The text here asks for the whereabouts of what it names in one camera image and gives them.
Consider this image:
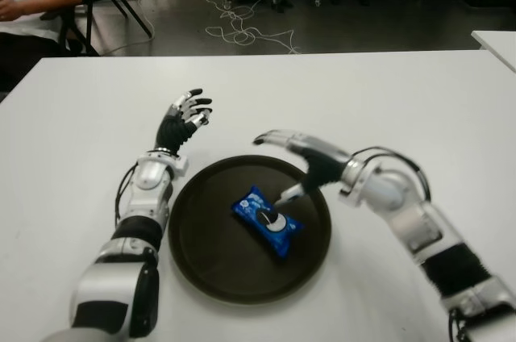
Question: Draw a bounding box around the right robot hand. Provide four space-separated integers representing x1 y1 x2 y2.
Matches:
252 129 352 208

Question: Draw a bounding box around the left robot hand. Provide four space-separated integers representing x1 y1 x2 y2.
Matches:
156 87 214 156

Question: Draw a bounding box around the blue Oreo packet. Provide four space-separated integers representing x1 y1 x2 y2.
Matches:
231 184 306 258

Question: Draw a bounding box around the round dark brown tray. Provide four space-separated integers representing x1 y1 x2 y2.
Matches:
168 154 334 301

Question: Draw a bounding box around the seated person white shirt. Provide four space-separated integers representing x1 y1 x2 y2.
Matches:
0 0 84 93

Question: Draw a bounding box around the white side table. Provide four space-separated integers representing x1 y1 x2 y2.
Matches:
470 29 516 77

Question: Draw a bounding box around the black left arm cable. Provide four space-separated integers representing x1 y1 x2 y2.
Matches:
114 164 138 222

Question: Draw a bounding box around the white floor cable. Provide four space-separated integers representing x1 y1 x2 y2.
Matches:
201 0 302 55

